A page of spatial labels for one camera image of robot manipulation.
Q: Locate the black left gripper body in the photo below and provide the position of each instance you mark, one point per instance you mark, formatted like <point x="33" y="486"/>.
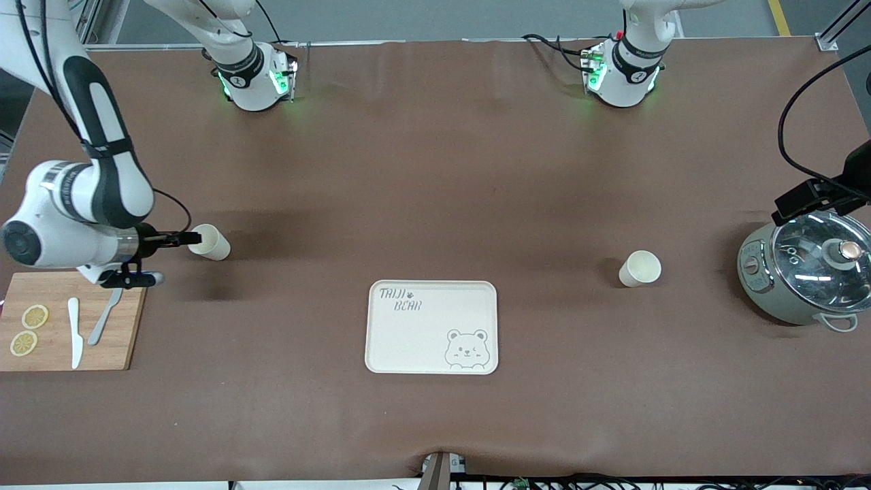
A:
<point x="859" y="170"/>

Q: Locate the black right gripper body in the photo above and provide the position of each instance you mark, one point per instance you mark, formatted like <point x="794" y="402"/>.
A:
<point x="148" y="239"/>

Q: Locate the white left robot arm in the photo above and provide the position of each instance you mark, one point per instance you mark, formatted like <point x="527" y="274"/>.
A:
<point x="622" y="82"/>

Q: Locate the glass pot lid with knob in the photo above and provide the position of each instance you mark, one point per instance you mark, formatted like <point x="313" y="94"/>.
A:
<point x="810" y="272"/>

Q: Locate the grey plastic knife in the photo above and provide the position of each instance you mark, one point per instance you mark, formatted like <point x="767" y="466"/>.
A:
<point x="102" y="323"/>

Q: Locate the pale green electric cooking pot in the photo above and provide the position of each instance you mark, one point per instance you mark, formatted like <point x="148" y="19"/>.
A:
<point x="769" y="292"/>

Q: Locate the wooden cutting board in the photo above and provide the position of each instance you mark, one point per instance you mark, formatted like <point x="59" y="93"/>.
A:
<point x="116" y="347"/>

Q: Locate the white plastic knife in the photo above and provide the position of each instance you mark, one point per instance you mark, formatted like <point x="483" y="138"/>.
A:
<point x="74" y="330"/>

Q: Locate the yellow lemon slice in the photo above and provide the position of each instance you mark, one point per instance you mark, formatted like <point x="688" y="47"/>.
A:
<point x="24" y="344"/>
<point x="35" y="316"/>

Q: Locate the white tray with bear print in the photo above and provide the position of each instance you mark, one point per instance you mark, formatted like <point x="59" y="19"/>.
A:
<point x="422" y="333"/>

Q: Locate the brown table cover sheet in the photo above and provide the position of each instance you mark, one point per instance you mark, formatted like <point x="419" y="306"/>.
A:
<point x="435" y="170"/>

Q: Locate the aluminium frame profile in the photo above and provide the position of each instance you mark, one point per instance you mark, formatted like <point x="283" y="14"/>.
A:
<point x="92" y="20"/>
<point x="844" y="20"/>

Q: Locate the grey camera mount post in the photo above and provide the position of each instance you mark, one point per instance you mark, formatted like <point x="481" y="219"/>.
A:
<point x="439" y="473"/>

